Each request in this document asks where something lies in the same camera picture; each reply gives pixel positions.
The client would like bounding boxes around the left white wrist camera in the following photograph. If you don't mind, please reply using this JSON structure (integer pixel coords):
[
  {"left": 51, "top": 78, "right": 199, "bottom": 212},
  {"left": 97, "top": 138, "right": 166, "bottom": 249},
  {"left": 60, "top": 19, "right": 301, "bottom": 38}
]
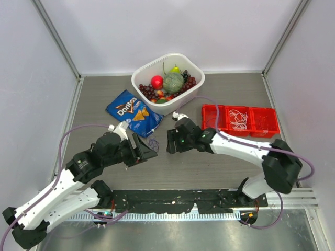
[{"left": 108, "top": 121, "right": 129, "bottom": 141}]

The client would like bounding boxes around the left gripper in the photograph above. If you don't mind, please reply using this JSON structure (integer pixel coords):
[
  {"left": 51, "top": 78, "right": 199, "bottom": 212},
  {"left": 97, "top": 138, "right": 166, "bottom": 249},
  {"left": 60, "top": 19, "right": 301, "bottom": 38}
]
[{"left": 103, "top": 132, "right": 157, "bottom": 167}]

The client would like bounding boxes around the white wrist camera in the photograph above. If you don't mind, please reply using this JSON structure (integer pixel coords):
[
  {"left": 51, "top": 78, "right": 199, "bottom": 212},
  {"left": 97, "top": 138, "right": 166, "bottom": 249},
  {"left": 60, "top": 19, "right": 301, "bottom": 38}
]
[
  {"left": 108, "top": 121, "right": 129, "bottom": 141},
  {"left": 172, "top": 111, "right": 188, "bottom": 121}
]

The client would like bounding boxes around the red apple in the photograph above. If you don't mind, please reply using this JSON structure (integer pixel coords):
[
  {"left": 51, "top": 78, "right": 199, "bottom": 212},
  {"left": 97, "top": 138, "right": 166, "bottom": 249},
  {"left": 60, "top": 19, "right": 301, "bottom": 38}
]
[{"left": 150, "top": 75, "right": 163, "bottom": 90}]

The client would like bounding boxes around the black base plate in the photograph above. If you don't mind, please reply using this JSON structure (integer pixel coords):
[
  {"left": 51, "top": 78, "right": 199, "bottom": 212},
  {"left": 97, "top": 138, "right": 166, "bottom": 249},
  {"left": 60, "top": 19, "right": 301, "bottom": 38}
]
[{"left": 94, "top": 189, "right": 268, "bottom": 214}]

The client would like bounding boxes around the blue Doritos chip bag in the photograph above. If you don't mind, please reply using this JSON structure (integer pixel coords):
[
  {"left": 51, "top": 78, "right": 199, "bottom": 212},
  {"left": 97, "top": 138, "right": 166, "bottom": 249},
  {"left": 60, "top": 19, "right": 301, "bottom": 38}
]
[{"left": 105, "top": 90, "right": 164, "bottom": 138}]

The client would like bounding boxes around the red bin middle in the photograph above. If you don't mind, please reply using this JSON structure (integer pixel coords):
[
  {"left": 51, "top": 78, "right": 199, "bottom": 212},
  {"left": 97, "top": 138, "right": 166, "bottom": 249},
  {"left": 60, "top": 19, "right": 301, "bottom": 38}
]
[{"left": 226, "top": 106, "right": 253, "bottom": 137}]

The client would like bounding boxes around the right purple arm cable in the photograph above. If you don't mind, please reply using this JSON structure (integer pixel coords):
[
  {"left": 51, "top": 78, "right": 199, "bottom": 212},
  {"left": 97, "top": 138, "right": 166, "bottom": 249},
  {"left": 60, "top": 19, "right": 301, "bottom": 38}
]
[{"left": 176, "top": 96, "right": 315, "bottom": 231}]

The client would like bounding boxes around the yellow green pear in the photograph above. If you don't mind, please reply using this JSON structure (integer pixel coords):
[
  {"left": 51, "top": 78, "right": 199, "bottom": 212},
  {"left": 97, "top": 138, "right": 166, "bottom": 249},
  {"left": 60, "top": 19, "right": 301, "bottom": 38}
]
[{"left": 169, "top": 64, "right": 181, "bottom": 74}]

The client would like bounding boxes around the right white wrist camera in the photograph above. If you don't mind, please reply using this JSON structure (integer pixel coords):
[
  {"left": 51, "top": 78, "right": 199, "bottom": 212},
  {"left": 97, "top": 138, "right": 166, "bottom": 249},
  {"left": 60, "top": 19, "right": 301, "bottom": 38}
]
[{"left": 172, "top": 111, "right": 188, "bottom": 121}]

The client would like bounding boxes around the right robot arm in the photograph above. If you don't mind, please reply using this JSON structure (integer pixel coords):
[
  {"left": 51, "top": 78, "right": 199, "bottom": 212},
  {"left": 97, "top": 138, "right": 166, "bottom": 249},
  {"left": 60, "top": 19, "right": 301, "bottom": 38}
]
[{"left": 166, "top": 112, "right": 303, "bottom": 207}]

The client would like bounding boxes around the white slotted cable duct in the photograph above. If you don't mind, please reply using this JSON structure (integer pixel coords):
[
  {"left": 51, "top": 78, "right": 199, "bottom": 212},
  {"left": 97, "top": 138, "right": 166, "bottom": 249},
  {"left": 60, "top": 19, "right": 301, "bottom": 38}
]
[{"left": 70, "top": 211, "right": 241, "bottom": 222}]

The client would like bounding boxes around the green melon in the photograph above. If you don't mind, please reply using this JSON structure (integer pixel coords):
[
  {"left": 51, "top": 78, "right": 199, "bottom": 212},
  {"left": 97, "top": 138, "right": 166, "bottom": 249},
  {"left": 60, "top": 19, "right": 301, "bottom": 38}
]
[{"left": 163, "top": 73, "right": 184, "bottom": 94}]

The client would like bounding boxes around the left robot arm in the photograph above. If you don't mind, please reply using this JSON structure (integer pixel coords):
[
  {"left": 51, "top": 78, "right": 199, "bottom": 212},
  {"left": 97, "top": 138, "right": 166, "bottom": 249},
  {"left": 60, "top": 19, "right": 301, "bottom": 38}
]
[{"left": 3, "top": 132, "right": 158, "bottom": 249}]

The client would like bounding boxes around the red bin right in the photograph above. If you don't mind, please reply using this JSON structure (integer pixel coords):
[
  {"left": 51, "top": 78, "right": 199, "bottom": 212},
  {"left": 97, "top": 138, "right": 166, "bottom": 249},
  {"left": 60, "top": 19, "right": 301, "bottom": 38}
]
[{"left": 250, "top": 107, "right": 280, "bottom": 139}]

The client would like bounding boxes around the white plastic basket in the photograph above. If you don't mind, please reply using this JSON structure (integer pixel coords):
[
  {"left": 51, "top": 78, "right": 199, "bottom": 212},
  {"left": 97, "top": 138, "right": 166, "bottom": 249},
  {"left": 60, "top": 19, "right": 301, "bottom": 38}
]
[{"left": 131, "top": 53, "right": 205, "bottom": 116}]

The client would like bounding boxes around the red bin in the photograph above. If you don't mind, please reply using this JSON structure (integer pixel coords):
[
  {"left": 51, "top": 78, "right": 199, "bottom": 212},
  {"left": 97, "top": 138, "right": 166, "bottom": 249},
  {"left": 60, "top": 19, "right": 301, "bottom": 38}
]
[
  {"left": 250, "top": 107, "right": 280, "bottom": 139},
  {"left": 226, "top": 106, "right": 253, "bottom": 137},
  {"left": 201, "top": 104, "right": 228, "bottom": 132}
]

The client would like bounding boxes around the dark red grape bunch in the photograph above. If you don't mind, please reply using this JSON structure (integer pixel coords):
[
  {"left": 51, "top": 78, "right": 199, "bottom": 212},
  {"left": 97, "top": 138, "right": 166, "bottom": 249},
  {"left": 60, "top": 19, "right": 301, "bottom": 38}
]
[{"left": 139, "top": 84, "right": 159, "bottom": 102}]

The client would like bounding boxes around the red bin left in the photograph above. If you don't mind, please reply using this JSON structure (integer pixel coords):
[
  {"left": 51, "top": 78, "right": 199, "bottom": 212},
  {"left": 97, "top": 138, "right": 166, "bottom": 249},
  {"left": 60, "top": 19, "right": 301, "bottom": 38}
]
[{"left": 201, "top": 104, "right": 228, "bottom": 132}]

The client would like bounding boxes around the dark grape bunch right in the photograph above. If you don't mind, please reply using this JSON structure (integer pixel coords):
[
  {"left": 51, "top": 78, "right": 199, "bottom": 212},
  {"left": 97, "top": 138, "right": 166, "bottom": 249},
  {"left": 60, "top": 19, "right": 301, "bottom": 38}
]
[{"left": 180, "top": 70, "right": 197, "bottom": 93}]

